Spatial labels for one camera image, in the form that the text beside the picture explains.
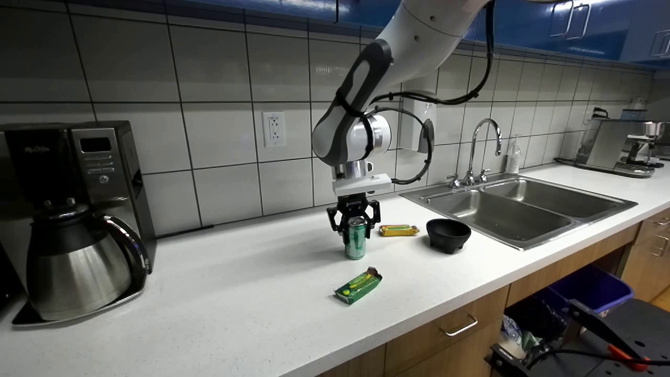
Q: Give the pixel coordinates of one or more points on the small clear soap bottle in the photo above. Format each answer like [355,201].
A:
[515,160]

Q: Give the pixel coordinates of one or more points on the black bowl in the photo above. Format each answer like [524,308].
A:
[450,236]

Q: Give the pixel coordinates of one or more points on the green snack pack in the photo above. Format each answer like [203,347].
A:
[359,285]

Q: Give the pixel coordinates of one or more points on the white wall soap dispenser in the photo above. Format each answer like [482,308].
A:
[411,133]

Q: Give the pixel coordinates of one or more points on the silver espresso machine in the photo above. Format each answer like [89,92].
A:
[615,147]

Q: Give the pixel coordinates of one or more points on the chrome sink faucet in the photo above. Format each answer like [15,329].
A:
[482,138]

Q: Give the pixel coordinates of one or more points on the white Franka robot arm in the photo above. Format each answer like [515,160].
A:
[364,106]

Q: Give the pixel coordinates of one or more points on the blue plastic bin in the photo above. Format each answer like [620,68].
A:
[591,288]

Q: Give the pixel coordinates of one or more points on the blue glossy upper cabinets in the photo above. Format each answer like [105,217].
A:
[390,18]

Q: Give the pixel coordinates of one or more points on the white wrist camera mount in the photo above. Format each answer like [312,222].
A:
[364,186]

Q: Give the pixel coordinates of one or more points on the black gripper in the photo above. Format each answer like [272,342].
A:
[355,207]

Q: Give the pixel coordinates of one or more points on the black robot cart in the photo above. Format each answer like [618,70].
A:
[629,336]

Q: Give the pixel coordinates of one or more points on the stainless steel double sink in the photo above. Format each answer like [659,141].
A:
[524,211]

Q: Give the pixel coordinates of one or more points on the white wall power outlet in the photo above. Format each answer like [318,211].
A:
[274,129]

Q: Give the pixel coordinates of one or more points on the stainless steel coffee carafe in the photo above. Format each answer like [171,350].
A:
[77,269]

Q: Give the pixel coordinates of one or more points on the black drip coffee maker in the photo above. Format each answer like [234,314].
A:
[98,160]

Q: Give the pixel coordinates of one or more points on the wooden base cabinets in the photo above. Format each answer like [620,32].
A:
[489,328]

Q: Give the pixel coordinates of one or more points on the yellow snack bar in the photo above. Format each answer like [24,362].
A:
[398,230]

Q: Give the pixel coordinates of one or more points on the green drink can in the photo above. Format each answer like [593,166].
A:
[356,243]

